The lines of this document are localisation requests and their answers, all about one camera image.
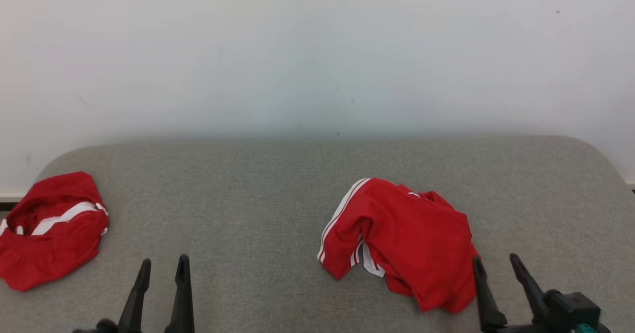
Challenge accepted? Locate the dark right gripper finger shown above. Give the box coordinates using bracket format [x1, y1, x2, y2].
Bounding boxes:
[472, 256, 508, 331]
[509, 253, 549, 324]

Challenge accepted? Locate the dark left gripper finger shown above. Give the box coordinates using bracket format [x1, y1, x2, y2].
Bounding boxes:
[118, 259, 152, 333]
[165, 254, 195, 333]

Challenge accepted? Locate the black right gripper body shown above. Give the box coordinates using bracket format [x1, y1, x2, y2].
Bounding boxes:
[484, 318, 576, 333]

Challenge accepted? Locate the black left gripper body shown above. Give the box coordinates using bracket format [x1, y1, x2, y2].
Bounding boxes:
[73, 319, 120, 333]

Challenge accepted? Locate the red white striped garment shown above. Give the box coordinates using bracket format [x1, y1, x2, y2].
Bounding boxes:
[317, 178, 481, 314]

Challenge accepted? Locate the red Bulls shorts white panel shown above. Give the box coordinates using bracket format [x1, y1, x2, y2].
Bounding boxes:
[0, 172, 110, 292]

